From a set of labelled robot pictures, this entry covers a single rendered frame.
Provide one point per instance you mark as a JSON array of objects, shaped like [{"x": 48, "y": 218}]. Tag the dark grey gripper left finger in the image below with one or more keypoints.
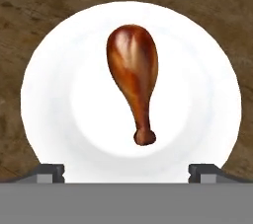
[{"x": 49, "y": 172}]

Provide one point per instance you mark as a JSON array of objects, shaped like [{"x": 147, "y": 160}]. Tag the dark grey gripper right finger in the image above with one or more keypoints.
[{"x": 204, "y": 172}]

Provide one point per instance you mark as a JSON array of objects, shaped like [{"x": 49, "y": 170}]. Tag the brown chicken drumstick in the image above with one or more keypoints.
[{"x": 133, "y": 70}]

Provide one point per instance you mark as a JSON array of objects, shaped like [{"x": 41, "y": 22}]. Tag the white round plate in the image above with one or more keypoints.
[{"x": 66, "y": 103}]

